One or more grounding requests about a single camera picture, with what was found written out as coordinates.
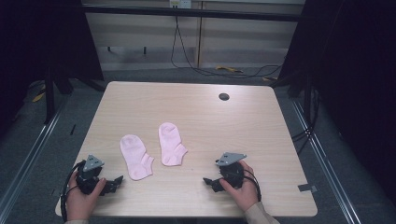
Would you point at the small black floor strip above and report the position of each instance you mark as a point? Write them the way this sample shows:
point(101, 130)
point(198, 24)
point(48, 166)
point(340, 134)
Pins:
point(72, 129)

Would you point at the black curtain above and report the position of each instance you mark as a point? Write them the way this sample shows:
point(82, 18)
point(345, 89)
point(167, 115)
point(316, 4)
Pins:
point(37, 37)
point(351, 77)

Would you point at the grey tape piece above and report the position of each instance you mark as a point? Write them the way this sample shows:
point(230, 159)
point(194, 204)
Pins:
point(307, 188)

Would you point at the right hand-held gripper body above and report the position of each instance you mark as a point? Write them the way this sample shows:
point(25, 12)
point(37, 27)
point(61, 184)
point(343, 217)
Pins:
point(232, 172)

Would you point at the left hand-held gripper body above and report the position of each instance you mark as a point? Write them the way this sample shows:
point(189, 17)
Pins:
point(88, 179)

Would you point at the person's right hand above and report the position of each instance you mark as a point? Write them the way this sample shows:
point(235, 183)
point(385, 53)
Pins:
point(246, 194)

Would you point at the dark round table grommet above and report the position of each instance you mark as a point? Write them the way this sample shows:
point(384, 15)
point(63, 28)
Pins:
point(223, 96)

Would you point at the small yellow floor scrap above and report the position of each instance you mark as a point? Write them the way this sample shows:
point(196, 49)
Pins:
point(267, 79)

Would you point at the black horizontal bar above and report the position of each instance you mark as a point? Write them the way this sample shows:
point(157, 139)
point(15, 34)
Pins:
point(186, 12)

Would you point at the yellow scrap on floor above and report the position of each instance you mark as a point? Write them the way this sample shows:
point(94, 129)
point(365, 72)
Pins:
point(39, 97)

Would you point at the person's left hand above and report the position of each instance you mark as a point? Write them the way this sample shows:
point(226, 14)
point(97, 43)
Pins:
point(79, 202)

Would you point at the metal floor rail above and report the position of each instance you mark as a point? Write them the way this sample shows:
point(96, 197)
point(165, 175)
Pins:
point(28, 160)
point(327, 161)

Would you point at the black metal stand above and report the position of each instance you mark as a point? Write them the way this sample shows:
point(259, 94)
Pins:
point(49, 99)
point(308, 102)

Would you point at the pink sock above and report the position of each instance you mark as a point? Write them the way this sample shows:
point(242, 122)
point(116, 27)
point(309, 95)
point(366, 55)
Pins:
point(170, 144)
point(137, 157)

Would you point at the white wall socket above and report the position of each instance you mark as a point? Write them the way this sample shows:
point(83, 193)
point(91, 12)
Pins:
point(180, 3)

